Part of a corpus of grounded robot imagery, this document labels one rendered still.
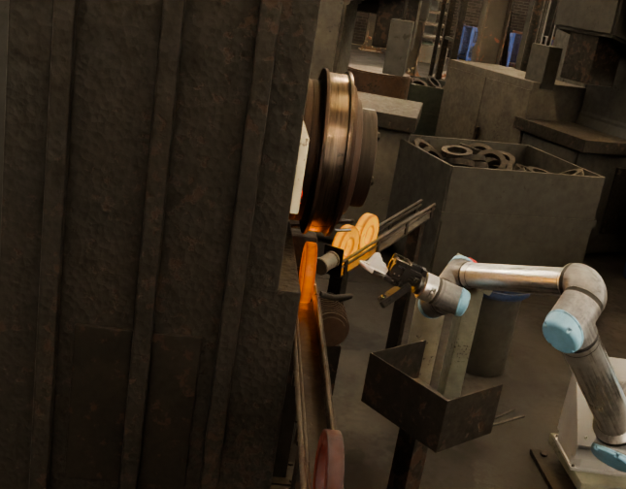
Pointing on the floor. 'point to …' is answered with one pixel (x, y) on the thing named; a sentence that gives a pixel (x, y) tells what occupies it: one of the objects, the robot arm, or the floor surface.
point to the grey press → (596, 109)
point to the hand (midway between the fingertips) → (361, 264)
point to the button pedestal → (460, 346)
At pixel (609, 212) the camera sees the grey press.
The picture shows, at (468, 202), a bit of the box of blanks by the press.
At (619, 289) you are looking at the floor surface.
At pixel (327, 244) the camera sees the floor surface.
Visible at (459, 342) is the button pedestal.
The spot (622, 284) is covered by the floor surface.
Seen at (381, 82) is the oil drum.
